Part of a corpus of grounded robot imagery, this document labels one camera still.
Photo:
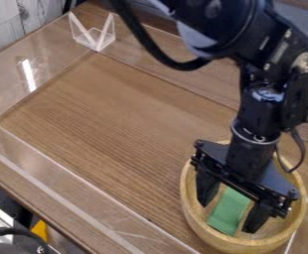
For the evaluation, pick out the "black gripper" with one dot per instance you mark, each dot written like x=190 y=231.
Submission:
x=241 y=164

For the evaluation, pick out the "green rectangular block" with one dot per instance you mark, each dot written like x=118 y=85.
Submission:
x=228 y=212

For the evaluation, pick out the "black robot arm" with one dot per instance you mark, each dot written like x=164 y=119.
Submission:
x=247 y=31

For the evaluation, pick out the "brown wooden bowl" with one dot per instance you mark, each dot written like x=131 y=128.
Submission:
x=268 y=238

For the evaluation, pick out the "yellow and black equipment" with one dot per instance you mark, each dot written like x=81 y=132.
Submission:
x=32 y=237

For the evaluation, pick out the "clear acrylic corner bracket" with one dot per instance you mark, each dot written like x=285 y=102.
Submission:
x=94 y=38

